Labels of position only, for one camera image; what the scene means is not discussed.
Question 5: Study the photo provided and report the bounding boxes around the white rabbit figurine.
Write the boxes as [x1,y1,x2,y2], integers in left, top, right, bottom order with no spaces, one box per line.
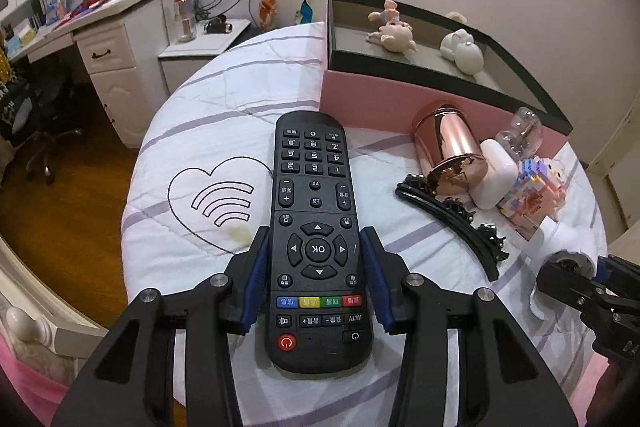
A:
[440,28,485,75]

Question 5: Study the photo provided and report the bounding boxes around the white nightstand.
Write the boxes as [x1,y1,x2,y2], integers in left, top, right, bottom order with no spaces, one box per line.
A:
[158,18,252,98]

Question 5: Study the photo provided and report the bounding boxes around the pink pig figurine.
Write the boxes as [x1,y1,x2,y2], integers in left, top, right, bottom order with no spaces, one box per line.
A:
[366,0,418,54]

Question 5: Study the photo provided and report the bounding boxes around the cream wooden door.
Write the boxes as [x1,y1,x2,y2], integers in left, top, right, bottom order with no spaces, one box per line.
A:
[586,101,640,249]

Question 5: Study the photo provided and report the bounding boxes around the rose gold metal cup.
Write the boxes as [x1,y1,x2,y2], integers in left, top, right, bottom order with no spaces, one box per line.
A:
[411,103,488,198]

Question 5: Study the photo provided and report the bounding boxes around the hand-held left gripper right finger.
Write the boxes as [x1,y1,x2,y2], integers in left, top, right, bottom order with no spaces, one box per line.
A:
[359,226,576,427]

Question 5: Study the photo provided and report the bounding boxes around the pastel brick toy figure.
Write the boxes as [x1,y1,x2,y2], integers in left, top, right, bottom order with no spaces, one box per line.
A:
[497,155,568,240]

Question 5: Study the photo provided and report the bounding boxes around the white desk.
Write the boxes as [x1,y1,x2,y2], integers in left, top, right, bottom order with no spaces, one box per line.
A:
[0,0,197,148]

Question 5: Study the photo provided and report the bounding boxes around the white plastic object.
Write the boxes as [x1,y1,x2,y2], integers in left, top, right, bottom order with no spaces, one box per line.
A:
[530,217,608,320]

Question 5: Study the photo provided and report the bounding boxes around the pink storage box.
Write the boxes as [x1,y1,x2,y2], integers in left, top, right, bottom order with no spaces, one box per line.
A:
[320,0,573,158]

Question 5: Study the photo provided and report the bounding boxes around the cream bed footboard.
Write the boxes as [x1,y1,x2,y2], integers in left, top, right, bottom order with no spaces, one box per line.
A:
[0,237,109,359]

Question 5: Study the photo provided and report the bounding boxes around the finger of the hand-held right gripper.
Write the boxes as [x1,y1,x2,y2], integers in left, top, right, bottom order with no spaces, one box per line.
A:
[536,258,608,308]
[596,254,640,298]

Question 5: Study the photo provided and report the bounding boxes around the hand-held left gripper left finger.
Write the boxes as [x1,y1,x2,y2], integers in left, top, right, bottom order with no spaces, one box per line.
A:
[50,226,273,427]

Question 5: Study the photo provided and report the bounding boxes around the black hair clip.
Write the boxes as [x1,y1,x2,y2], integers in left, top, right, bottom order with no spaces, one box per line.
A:
[395,174,510,282]

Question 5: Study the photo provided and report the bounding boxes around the orange lid water bottle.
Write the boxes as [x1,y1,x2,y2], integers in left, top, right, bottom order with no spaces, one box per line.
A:
[172,0,198,44]

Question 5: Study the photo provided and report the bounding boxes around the orange snack bag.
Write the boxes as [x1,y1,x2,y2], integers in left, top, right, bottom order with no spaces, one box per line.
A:
[257,0,279,31]

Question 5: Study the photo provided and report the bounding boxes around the black remote control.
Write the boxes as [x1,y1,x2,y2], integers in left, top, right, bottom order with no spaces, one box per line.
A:
[264,111,375,375]

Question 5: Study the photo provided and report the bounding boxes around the white earbuds case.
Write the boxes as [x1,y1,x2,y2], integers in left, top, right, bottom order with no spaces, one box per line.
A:
[467,139,518,210]

